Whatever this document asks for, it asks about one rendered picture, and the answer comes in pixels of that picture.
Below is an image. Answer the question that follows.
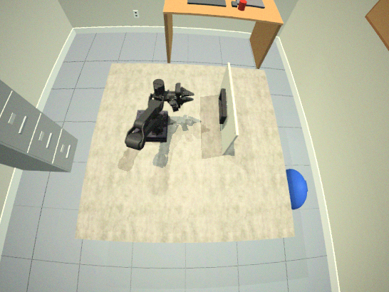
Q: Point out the pale grey flat panel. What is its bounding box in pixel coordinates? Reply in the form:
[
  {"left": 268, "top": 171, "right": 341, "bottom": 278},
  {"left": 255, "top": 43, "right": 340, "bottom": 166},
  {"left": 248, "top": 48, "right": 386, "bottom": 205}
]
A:
[{"left": 218, "top": 63, "right": 239, "bottom": 155}]

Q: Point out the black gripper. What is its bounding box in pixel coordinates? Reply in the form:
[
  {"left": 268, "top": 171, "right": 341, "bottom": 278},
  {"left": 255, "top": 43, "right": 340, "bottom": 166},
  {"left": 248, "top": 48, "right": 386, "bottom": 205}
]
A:
[{"left": 165, "top": 83, "right": 195, "bottom": 108}]

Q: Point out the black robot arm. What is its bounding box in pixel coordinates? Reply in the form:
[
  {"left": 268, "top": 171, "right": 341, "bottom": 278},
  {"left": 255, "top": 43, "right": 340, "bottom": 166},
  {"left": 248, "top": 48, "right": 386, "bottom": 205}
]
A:
[{"left": 125, "top": 79, "right": 179, "bottom": 150}]

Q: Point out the dark picture frame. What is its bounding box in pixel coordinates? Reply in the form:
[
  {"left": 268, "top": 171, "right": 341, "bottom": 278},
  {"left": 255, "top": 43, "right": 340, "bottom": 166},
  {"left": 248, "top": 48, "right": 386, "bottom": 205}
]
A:
[{"left": 218, "top": 88, "right": 227, "bottom": 124}]

